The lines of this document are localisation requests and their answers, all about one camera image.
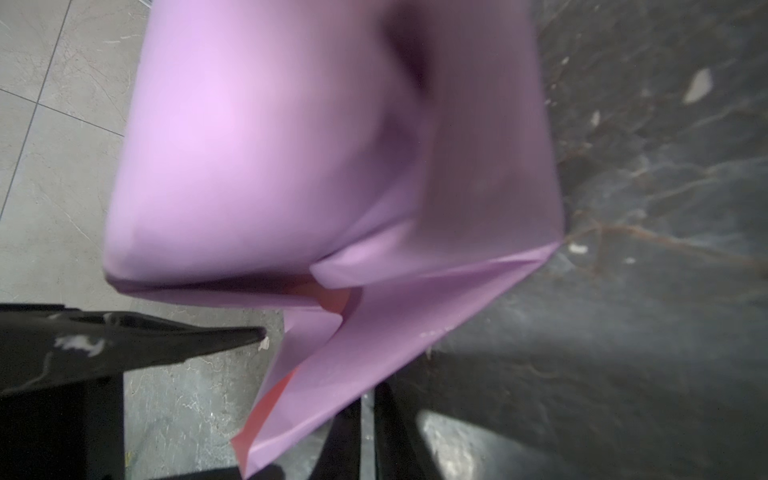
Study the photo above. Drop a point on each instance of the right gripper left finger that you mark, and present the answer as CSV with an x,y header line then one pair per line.
x,y
338,459

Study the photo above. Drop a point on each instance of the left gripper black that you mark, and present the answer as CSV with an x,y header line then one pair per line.
x,y
76,431

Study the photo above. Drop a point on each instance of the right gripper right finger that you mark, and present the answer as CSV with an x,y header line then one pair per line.
x,y
400,451

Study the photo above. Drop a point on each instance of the pink wrapping paper sheet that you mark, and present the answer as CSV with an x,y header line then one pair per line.
x,y
380,171

